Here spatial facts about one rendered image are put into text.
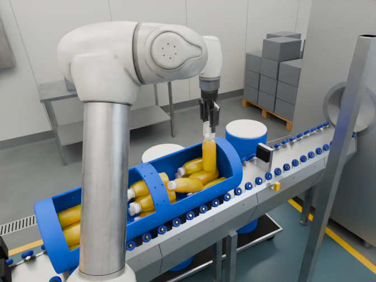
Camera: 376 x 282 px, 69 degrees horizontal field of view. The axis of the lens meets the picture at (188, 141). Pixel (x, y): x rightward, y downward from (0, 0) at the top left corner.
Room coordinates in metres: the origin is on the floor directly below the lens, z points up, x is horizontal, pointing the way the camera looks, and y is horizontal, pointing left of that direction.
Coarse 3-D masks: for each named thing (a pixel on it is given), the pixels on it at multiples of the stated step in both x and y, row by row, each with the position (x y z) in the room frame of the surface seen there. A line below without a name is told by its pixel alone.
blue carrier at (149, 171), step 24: (216, 144) 1.15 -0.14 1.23; (144, 168) 0.97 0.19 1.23; (168, 168) 1.17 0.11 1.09; (240, 168) 1.07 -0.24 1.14; (72, 192) 0.91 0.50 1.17; (216, 192) 0.99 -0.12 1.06; (48, 216) 0.72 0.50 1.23; (168, 216) 0.86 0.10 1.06; (48, 240) 0.65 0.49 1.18; (72, 264) 0.66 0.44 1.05
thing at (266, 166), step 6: (258, 144) 1.38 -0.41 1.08; (264, 144) 1.37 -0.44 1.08; (258, 150) 1.35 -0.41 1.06; (264, 150) 1.32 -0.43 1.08; (270, 150) 1.30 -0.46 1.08; (258, 156) 1.35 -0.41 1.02; (264, 156) 1.31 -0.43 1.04; (270, 156) 1.30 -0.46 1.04; (258, 162) 1.37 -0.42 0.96; (264, 162) 1.33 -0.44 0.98; (270, 162) 1.30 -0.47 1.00; (264, 168) 1.32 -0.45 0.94; (270, 168) 1.31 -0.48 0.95
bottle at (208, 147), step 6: (204, 144) 1.11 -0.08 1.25; (210, 144) 1.10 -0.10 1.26; (204, 150) 1.11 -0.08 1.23; (210, 150) 1.10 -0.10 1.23; (204, 156) 1.10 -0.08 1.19; (210, 156) 1.09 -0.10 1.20; (216, 156) 1.12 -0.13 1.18; (204, 162) 1.10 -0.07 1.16; (210, 162) 1.09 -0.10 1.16; (216, 162) 1.12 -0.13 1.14; (204, 168) 1.10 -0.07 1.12; (210, 168) 1.09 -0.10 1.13
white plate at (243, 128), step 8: (240, 120) 1.81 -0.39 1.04; (248, 120) 1.80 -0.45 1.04; (232, 128) 1.69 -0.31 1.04; (240, 128) 1.68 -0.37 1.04; (248, 128) 1.67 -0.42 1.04; (256, 128) 1.67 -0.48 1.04; (264, 128) 1.66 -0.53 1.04; (240, 136) 1.57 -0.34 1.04; (248, 136) 1.56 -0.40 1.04; (256, 136) 1.56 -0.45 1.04
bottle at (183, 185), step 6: (174, 180) 0.97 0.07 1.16; (180, 180) 0.97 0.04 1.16; (186, 180) 0.98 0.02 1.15; (192, 180) 1.01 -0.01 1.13; (198, 180) 1.03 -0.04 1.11; (180, 186) 0.94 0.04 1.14; (186, 186) 0.96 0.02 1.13; (192, 186) 0.98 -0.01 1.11; (198, 186) 1.01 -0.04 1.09; (180, 192) 0.95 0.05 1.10
